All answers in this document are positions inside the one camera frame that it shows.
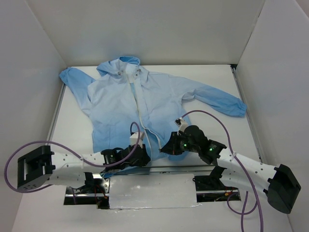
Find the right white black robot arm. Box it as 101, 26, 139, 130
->
160, 125, 301, 214

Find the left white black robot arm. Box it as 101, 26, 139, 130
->
17, 145, 151, 193

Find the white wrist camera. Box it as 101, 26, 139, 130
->
175, 117, 188, 132
129, 131, 144, 147

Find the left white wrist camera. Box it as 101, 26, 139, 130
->
129, 131, 144, 147

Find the silver foil covered panel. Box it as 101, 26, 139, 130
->
109, 174, 198, 209

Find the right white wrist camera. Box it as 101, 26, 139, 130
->
175, 117, 188, 132

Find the light blue zip jacket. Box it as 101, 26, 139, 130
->
59, 56, 247, 161

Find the aluminium table frame rail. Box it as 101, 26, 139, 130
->
105, 165, 215, 177

